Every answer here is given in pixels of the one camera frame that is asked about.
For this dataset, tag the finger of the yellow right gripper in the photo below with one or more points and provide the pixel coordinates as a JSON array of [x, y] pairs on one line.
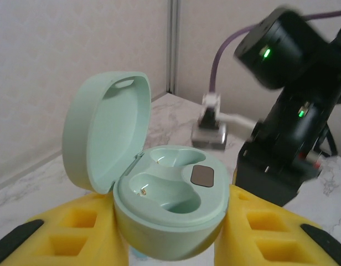
[[270, 177], [235, 177]]

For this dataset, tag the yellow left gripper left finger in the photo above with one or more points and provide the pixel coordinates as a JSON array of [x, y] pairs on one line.
[[76, 243]]

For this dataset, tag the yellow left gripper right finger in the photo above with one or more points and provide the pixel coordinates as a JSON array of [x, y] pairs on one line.
[[270, 238]]

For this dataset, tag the mint green earbud charging case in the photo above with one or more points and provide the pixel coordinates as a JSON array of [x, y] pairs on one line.
[[173, 221]]

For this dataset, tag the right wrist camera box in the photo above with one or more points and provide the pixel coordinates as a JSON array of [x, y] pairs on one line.
[[209, 138]]

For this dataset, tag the aluminium frame post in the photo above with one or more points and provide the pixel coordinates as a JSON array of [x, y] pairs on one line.
[[173, 44]]

